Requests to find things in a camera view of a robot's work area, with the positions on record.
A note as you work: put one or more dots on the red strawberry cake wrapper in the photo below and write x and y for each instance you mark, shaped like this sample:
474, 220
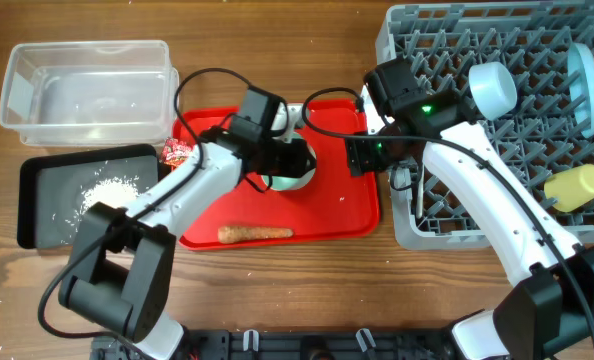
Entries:
175, 152

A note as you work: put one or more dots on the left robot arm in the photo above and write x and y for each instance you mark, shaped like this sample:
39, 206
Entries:
119, 270

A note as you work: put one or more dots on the grey dishwasher rack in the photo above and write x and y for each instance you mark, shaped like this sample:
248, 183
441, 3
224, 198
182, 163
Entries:
537, 139

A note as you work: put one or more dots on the white plastic spoon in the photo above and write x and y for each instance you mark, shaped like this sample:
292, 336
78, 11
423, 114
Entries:
420, 195

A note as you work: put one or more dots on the white rice pile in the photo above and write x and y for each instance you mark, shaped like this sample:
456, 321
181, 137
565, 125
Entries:
82, 193

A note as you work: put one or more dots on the light blue small bowl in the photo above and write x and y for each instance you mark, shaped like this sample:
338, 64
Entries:
493, 89

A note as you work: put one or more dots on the red serving tray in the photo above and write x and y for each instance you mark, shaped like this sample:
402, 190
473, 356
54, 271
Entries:
333, 204

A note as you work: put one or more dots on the green bowl with rice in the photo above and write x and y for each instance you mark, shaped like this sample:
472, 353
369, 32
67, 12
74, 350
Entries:
287, 183

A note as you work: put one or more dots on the light blue plate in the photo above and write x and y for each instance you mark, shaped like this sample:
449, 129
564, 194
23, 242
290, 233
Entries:
580, 66

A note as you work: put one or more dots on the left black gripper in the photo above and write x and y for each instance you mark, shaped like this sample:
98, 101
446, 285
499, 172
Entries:
297, 160

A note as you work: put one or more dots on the yellow plastic cup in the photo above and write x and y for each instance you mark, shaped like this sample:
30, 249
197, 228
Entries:
571, 188

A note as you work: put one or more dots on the clear plastic bin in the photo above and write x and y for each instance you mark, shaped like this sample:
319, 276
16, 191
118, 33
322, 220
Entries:
89, 93

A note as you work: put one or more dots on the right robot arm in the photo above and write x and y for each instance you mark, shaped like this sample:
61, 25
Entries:
551, 304

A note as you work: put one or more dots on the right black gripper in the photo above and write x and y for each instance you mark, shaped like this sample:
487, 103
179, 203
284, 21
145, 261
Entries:
359, 157

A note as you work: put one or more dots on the orange carrot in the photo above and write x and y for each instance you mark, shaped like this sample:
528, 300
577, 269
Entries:
236, 234

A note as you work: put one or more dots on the black plastic tray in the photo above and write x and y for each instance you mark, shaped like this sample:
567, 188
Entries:
43, 178

